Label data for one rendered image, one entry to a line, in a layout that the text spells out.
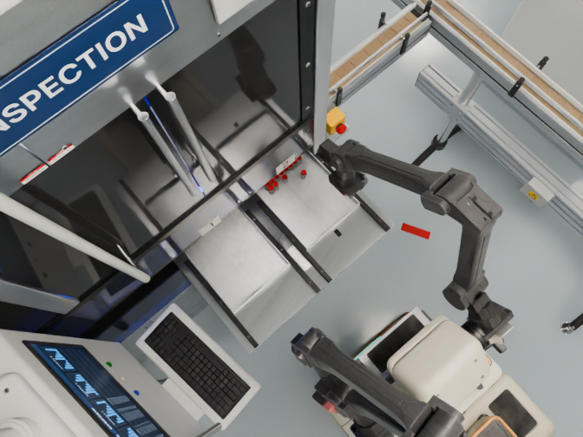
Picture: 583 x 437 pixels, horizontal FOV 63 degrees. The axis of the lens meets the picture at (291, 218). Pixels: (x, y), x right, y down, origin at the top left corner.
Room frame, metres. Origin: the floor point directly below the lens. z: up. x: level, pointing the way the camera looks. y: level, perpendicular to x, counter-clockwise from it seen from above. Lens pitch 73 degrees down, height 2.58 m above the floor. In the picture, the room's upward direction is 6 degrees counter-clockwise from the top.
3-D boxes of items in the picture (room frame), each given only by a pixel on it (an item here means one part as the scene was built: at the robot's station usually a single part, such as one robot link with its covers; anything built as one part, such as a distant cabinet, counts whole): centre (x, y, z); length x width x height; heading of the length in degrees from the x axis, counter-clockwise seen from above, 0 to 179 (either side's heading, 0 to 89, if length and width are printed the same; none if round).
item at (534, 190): (0.63, -1.12, 0.50); 0.12 x 0.05 x 0.09; 35
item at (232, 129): (0.64, 0.07, 1.50); 0.43 x 0.01 x 0.59; 125
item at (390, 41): (1.13, -0.34, 0.92); 0.69 x 0.16 x 0.16; 125
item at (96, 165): (0.38, 0.45, 1.50); 0.47 x 0.01 x 0.59; 125
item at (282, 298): (0.45, 0.05, 0.87); 0.70 x 0.48 x 0.02; 125
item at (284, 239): (0.39, 0.00, 0.91); 0.14 x 0.03 x 0.06; 36
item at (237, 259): (0.41, 0.23, 0.90); 0.34 x 0.26 x 0.04; 35
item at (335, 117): (0.85, -0.19, 0.99); 0.08 x 0.07 x 0.07; 35
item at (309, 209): (0.61, -0.05, 0.90); 0.34 x 0.26 x 0.04; 35
